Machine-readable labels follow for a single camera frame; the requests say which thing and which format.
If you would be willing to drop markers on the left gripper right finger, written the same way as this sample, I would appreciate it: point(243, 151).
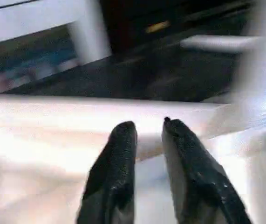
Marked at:
point(193, 182)

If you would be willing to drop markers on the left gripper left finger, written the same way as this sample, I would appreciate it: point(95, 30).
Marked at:
point(114, 175)

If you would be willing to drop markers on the white plastic table top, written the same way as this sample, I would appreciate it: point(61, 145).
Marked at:
point(42, 144)

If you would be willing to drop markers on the black mat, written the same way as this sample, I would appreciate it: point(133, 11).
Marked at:
point(123, 79)

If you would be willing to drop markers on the black speaker with gold label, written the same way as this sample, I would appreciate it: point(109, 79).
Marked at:
point(128, 23)

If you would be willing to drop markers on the white glass-door cabinet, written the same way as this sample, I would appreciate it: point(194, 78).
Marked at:
point(30, 18)

